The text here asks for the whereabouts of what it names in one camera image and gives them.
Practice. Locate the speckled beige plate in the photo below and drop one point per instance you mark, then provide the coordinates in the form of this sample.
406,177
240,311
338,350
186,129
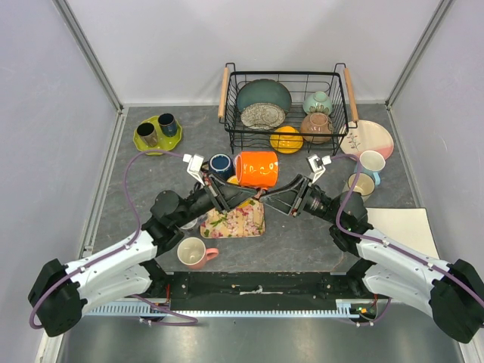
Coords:
262,116

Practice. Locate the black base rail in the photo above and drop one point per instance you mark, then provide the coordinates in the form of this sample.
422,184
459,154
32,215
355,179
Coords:
230,290

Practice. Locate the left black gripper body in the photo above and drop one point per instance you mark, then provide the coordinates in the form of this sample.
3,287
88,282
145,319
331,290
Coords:
200,202

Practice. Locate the floral placemat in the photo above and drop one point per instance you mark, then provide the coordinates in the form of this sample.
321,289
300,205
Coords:
246,220

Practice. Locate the brown pink bowl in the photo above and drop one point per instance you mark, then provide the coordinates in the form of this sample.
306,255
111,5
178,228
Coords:
316,128

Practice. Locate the dark blue tumbler cup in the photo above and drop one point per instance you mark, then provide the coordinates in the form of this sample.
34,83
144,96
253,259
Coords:
168,124

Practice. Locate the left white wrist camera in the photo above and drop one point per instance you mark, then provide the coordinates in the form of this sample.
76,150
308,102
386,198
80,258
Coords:
196,168

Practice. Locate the light blue mug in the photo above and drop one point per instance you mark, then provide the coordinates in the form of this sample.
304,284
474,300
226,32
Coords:
372,163

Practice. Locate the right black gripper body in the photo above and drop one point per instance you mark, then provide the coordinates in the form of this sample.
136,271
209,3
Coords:
315,203

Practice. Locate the yellow bowl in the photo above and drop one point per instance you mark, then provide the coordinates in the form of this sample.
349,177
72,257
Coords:
286,140

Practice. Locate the pink floral plate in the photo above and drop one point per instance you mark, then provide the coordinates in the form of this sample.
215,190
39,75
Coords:
367,135

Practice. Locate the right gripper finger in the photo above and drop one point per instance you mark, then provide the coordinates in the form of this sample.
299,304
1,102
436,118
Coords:
290,191
283,203

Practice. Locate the brown tumbler cup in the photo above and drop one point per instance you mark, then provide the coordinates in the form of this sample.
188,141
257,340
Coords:
147,132

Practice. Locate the white square board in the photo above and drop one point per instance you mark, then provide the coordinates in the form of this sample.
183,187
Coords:
407,226

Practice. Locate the small grey white mug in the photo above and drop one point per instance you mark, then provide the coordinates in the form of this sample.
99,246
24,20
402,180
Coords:
190,226

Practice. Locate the orange mug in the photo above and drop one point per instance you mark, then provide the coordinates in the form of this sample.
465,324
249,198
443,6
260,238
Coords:
257,169

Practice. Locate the light blue cable duct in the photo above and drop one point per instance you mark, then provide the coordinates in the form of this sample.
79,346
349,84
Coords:
133,308

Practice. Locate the teal plate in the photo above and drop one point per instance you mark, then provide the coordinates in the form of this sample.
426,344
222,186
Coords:
264,91

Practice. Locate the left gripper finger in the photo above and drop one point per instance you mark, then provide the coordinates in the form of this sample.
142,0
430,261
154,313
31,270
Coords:
229,201
215,184

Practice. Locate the beige mug dark handle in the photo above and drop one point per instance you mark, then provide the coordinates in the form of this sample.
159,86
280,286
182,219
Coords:
365,185

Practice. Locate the dark blue mug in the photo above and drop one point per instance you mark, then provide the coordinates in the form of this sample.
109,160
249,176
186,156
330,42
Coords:
221,165

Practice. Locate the green scalloped plate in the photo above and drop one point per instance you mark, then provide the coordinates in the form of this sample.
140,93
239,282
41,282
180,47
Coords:
164,143

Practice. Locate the pink mug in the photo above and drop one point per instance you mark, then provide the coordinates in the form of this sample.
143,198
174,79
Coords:
193,253

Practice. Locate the mint green bowl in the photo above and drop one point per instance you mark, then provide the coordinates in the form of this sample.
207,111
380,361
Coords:
318,102

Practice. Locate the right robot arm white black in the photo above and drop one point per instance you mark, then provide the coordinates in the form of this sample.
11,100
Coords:
450,293

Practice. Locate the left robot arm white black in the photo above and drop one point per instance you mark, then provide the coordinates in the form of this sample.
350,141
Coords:
63,292

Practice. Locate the black wire dish rack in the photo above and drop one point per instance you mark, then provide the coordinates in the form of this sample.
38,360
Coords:
300,84

